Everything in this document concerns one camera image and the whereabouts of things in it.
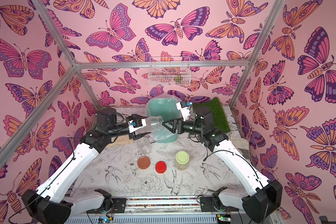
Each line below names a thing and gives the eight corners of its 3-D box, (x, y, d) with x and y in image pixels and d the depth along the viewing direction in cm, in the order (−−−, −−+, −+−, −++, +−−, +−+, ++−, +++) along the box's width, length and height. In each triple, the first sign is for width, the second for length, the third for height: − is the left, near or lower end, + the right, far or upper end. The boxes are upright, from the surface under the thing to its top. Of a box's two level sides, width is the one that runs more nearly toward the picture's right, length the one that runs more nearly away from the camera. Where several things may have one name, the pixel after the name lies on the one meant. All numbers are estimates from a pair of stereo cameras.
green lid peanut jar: (175, 171, 87) (176, 163, 77) (175, 160, 92) (175, 150, 82) (188, 171, 87) (190, 163, 77) (187, 160, 92) (189, 150, 82)
